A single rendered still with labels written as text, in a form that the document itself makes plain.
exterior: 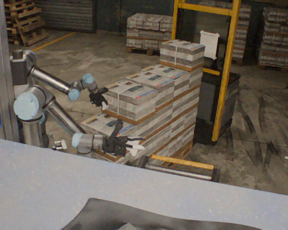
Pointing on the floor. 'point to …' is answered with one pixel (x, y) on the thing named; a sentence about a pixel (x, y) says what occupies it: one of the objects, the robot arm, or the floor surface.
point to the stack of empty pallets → (11, 5)
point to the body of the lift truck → (205, 112)
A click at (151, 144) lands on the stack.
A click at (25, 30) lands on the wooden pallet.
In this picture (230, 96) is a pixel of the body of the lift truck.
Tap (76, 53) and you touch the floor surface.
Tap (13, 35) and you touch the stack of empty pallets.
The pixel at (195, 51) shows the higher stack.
